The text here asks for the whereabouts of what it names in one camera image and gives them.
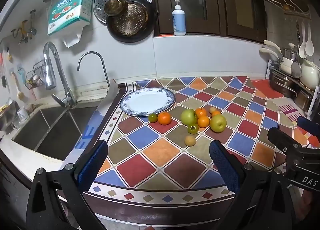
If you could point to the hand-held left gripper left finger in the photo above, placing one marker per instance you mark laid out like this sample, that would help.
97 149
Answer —
93 165

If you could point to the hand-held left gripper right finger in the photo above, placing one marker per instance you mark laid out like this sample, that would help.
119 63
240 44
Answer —
223 167

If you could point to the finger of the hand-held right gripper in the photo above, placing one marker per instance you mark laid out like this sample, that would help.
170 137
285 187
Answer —
308 125
278 137

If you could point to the small tan round fruit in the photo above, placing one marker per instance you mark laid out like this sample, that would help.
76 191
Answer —
212 109
190 140

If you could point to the yellow-green apple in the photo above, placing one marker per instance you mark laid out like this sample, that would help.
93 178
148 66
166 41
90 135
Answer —
218 123

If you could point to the small green persimmon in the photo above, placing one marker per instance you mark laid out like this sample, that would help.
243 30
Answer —
192 129
152 117

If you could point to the orange mandarin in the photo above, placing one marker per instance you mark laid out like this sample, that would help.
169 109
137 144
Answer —
164 118
203 121
200 112
216 112

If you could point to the green apple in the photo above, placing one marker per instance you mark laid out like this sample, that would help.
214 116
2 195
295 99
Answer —
188 117

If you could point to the blue rimmed white plate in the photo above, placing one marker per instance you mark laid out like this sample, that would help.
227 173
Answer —
147 101

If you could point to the person's right forearm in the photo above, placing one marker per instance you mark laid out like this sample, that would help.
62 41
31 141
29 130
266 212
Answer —
308 205

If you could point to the stacked steel pots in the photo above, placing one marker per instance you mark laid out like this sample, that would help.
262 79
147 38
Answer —
282 85

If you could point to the white ceramic pitcher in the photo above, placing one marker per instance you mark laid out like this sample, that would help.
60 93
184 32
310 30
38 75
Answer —
310 75

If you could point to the stainless steel sink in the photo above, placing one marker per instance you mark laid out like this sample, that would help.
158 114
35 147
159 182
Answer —
57 130

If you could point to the metal spatula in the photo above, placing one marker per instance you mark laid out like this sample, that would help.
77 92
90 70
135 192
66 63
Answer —
296 69

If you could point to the colourful diamond checked table mat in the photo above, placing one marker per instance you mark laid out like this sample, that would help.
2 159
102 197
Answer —
162 150

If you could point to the white dish rack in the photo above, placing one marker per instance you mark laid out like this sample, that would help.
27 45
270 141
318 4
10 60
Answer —
268 70

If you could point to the white plastic spoon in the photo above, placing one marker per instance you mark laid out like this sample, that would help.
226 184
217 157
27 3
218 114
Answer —
302 50
309 47

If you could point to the clear plastic container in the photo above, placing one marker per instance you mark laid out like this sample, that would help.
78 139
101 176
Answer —
15 117

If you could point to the large chrome faucet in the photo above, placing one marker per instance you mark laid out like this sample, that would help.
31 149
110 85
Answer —
50 70

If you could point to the thin gooseneck faucet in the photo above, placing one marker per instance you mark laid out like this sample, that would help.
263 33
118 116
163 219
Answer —
90 53

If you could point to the perforated copper strainer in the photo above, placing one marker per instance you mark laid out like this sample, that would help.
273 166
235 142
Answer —
132 20

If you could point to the white blue pump bottle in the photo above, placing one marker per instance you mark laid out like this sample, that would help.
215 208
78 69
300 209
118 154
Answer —
178 20

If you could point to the black frying pan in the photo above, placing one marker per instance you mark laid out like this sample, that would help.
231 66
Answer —
150 21

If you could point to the green white tissue pack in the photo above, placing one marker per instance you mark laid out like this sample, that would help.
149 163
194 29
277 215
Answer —
67 12

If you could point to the small brass ladle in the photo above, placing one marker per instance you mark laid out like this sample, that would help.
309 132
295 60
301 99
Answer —
115 6

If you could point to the dark wooden window frame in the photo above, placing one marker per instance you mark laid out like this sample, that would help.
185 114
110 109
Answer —
222 7

